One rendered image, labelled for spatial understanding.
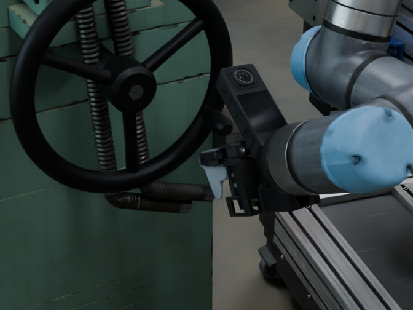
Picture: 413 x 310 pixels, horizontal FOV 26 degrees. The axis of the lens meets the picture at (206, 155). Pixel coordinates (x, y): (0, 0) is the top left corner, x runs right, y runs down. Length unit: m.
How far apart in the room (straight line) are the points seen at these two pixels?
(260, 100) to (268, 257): 1.10
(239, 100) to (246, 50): 2.34
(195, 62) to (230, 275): 0.87
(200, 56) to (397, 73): 0.49
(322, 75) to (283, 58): 2.29
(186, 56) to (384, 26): 0.45
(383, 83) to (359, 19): 0.08
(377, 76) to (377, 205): 1.11
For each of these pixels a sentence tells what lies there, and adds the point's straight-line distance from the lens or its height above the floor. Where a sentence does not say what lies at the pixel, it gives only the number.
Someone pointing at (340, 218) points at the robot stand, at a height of 0.21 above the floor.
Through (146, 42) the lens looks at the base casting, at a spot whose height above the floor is 0.78.
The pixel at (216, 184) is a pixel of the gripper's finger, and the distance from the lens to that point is 1.06.
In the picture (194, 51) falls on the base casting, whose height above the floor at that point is 0.75.
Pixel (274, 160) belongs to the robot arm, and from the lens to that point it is 0.89.
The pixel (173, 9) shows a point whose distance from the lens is 1.28.
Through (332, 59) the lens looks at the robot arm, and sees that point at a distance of 0.95.
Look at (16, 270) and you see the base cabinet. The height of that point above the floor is 0.47.
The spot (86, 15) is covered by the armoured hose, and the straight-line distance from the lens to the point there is 1.10.
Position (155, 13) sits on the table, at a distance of 1.16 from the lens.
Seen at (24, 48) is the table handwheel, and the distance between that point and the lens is 1.01.
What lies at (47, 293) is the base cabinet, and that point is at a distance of 1.41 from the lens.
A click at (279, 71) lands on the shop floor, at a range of 3.14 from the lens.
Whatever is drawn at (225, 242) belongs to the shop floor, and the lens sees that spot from 2.21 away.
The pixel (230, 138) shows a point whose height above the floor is 0.61.
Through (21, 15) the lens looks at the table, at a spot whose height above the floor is 0.87.
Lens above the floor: 1.26
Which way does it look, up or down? 29 degrees down
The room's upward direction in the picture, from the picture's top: straight up
